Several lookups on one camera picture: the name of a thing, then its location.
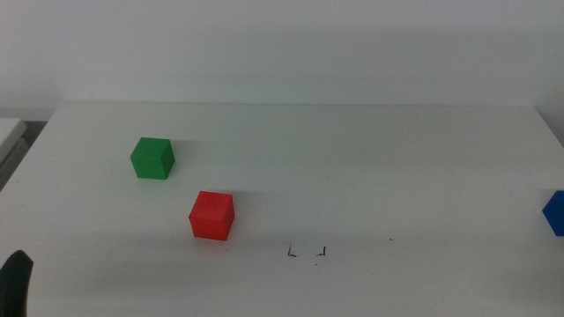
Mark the blue cube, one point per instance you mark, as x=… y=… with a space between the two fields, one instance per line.
x=555 y=214

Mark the red cube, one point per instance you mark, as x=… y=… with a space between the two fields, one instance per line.
x=211 y=216

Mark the green cube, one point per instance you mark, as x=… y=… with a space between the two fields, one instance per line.
x=152 y=159

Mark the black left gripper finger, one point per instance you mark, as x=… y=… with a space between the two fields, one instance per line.
x=15 y=286

